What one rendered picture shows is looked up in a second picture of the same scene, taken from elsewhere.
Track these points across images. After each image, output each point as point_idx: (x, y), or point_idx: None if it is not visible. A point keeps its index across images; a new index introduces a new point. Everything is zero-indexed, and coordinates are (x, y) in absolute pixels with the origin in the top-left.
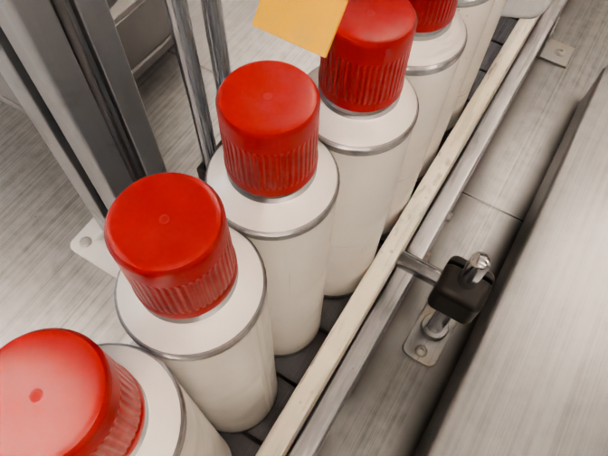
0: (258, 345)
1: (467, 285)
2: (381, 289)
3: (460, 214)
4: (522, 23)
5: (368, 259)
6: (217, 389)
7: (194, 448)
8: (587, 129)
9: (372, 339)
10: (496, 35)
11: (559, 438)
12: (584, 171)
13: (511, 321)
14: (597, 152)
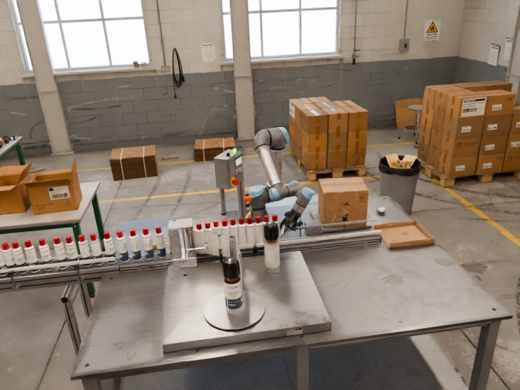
0: (234, 231)
1: (254, 247)
2: (251, 248)
3: None
4: (291, 240)
5: (250, 242)
6: (230, 234)
7: (227, 231)
8: (287, 252)
9: (247, 251)
10: (293, 243)
11: (250, 261)
12: (281, 254)
13: (258, 256)
14: (285, 254)
